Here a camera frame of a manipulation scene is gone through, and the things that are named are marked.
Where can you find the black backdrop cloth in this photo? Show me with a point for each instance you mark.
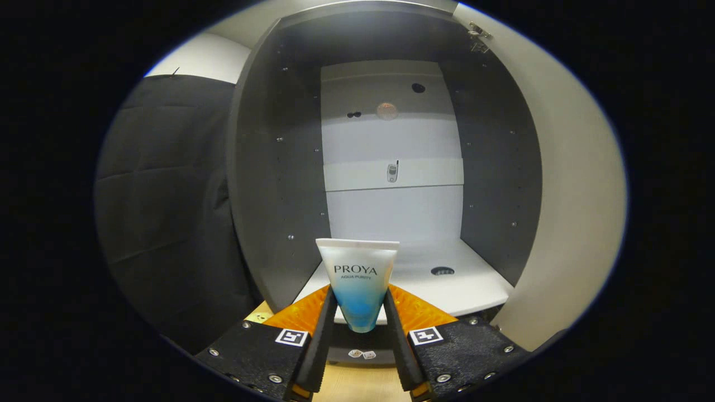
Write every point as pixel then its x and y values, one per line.
pixel 162 212

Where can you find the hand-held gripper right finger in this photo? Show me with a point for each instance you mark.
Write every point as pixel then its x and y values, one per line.
pixel 469 352

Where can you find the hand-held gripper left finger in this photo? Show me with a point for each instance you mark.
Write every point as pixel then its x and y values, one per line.
pixel 257 354

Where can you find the blue and white tube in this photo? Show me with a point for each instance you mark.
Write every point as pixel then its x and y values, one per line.
pixel 360 279

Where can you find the dark grey cabinet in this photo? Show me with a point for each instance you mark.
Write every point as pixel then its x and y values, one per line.
pixel 279 167

